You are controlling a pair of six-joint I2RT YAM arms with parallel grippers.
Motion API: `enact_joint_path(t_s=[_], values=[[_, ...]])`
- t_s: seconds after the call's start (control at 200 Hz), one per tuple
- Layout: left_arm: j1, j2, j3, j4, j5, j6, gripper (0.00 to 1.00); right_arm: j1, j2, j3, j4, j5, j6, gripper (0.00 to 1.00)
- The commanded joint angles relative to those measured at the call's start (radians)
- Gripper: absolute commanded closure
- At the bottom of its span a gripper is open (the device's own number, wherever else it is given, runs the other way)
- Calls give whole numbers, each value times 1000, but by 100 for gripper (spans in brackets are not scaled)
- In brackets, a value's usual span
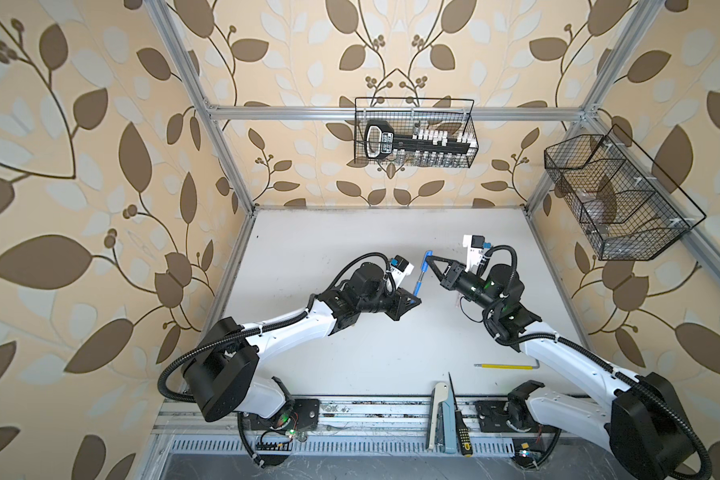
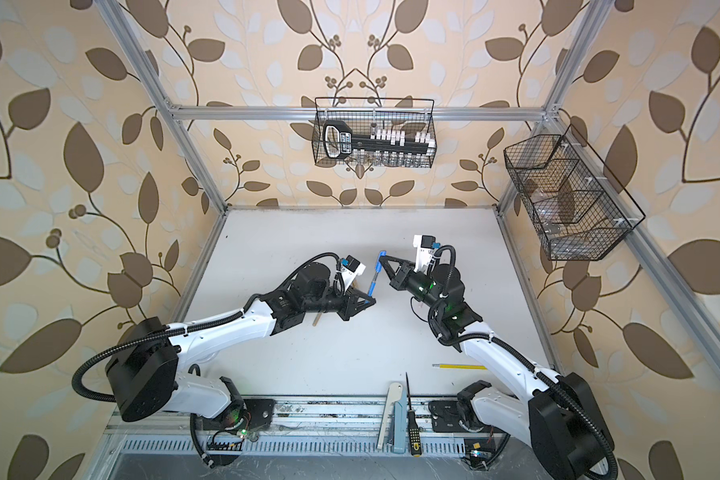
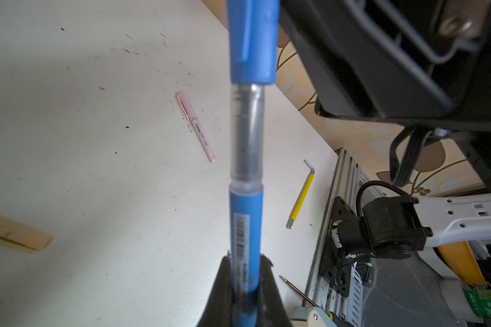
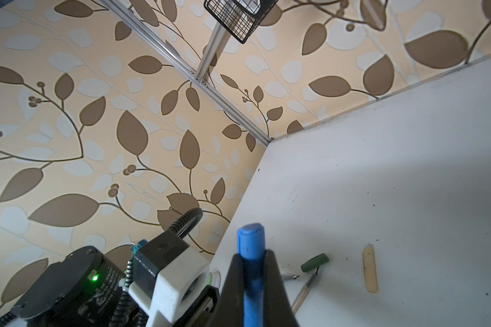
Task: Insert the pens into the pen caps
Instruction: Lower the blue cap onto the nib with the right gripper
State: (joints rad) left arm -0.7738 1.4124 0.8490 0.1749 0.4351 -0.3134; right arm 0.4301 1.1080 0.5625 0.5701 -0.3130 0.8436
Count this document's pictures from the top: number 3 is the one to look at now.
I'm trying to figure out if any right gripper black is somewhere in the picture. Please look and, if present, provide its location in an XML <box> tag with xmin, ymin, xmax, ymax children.
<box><xmin>280</xmin><ymin>1</ymin><xmax>491</xmax><ymax>132</ymax></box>

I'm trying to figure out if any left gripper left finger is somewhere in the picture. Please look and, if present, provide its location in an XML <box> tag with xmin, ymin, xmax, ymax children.
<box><xmin>197</xmin><ymin>256</ymin><xmax>233</xmax><ymax>327</ymax></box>

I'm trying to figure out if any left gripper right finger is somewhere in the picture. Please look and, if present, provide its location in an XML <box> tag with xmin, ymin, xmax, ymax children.
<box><xmin>256</xmin><ymin>254</ymin><xmax>292</xmax><ymax>327</ymax></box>

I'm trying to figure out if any blue pen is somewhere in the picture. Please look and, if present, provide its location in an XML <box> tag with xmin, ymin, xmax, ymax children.
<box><xmin>229</xmin><ymin>84</ymin><xmax>265</xmax><ymax>326</ymax></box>

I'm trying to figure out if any pink pen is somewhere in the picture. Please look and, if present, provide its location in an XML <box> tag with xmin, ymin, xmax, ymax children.
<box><xmin>176</xmin><ymin>91</ymin><xmax>216</xmax><ymax>163</ymax></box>

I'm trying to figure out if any beige pen cap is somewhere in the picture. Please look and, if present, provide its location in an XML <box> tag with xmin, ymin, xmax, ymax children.
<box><xmin>0</xmin><ymin>215</ymin><xmax>54</xmax><ymax>253</ymax></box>

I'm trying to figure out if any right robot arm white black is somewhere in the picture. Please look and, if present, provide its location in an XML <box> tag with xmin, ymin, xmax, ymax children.
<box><xmin>280</xmin><ymin>1</ymin><xmax>491</xmax><ymax>326</ymax></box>

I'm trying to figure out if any beige blue utility tool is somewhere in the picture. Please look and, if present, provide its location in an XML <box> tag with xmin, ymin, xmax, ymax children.
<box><xmin>289</xmin><ymin>307</ymin><xmax>352</xmax><ymax>327</ymax></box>

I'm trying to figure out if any black screwdriver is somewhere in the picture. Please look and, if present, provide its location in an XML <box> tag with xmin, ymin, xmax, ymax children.
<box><xmin>279</xmin><ymin>275</ymin><xmax>318</xmax><ymax>307</ymax></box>

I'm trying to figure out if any aluminium front rail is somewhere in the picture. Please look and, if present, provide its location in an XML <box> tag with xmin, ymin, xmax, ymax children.
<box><xmin>304</xmin><ymin>149</ymin><xmax>376</xmax><ymax>326</ymax></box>

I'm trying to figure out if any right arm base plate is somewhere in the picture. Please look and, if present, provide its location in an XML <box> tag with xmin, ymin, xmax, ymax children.
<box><xmin>319</xmin><ymin>196</ymin><xmax>370</xmax><ymax>297</ymax></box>

